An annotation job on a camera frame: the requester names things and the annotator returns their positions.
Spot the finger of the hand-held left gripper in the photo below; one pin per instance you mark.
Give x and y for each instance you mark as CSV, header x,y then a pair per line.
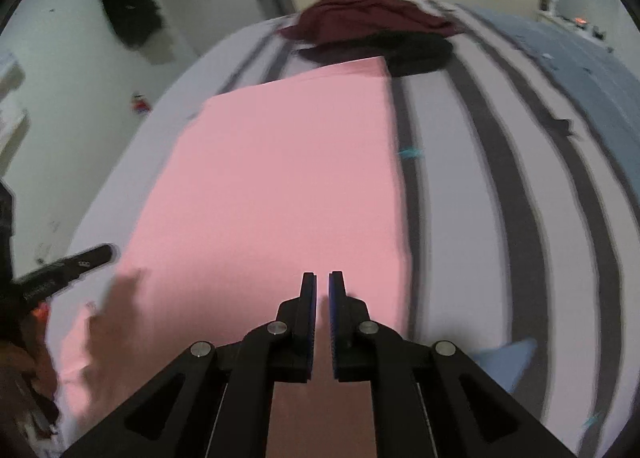
x,y
90,260

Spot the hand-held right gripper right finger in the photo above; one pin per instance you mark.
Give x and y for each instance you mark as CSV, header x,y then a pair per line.
x,y
334,323

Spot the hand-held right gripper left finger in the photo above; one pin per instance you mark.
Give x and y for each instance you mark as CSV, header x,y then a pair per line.
x,y
310,323

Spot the pink shirt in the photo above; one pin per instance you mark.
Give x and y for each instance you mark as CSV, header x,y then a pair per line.
x,y
275,163

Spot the person's left hand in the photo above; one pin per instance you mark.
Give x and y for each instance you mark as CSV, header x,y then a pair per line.
x,y
25,363

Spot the red fire extinguisher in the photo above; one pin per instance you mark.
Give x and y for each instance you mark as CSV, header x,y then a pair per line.
x,y
140,106

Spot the bed with striped star sheet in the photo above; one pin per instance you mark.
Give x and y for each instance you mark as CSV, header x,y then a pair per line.
x,y
500,213

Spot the black hanging jacket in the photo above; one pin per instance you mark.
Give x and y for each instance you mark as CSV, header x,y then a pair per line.
x,y
127,3

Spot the black garment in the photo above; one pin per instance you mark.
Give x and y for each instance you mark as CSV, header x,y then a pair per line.
x,y
415,53

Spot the maroon garment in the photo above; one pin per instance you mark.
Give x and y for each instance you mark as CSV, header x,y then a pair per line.
x,y
360,13

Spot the white nightstand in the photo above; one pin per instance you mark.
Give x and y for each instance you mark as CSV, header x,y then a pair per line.
x,y
570,26

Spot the small white desk fan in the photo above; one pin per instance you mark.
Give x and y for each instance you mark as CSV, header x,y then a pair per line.
x,y
553,3

